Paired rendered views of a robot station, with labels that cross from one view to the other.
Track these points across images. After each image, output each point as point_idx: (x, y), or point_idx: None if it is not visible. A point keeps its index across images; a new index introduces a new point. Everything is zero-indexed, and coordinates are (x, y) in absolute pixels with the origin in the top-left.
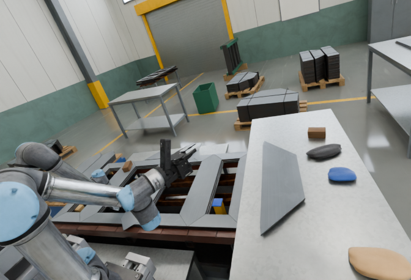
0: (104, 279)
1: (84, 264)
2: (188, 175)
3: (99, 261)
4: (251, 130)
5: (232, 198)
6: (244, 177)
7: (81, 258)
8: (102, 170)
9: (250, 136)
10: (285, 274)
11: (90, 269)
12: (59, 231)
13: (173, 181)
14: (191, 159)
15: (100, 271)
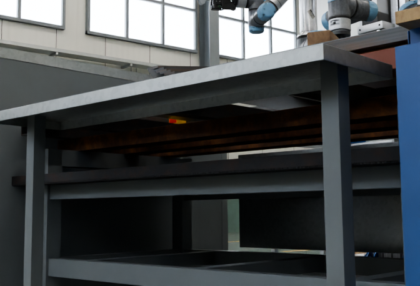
0: (297, 44)
1: (299, 24)
2: (215, 10)
3: (305, 43)
4: (30, 52)
5: (152, 117)
6: (140, 73)
7: (299, 19)
8: None
9: (52, 56)
10: None
11: (300, 31)
12: None
13: (228, 9)
14: (207, 0)
15: (298, 38)
